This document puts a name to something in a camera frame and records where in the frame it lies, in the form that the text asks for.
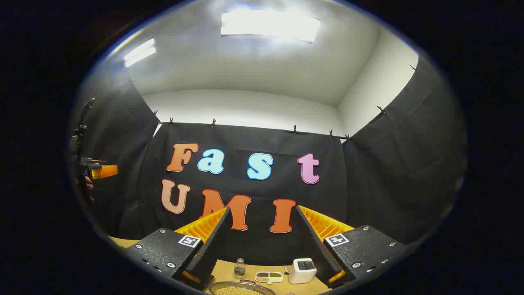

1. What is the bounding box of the pile of soybeans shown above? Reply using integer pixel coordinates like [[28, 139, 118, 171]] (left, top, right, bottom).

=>
[[216, 287, 264, 295]]

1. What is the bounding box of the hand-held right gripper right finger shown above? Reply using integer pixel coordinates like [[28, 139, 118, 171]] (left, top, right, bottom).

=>
[[293, 205, 410, 287]]

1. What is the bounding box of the white toaster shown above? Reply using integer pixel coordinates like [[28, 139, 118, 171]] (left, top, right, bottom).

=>
[[288, 258, 318, 284]]

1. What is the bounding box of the white divided bean dish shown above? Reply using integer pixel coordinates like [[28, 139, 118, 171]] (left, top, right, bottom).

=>
[[255, 271, 284, 285]]

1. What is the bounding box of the large ceiling light panel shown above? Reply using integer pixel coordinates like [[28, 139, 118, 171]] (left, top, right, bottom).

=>
[[220, 10, 321, 43]]

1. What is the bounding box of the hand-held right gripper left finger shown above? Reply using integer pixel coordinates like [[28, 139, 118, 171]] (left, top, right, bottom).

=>
[[123, 207, 232, 291]]

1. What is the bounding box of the small ceiling light panel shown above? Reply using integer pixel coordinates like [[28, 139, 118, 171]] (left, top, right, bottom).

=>
[[124, 38, 157, 68]]

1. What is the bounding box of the steel pot with black handles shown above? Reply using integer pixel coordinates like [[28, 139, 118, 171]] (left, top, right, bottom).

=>
[[209, 280, 279, 295]]

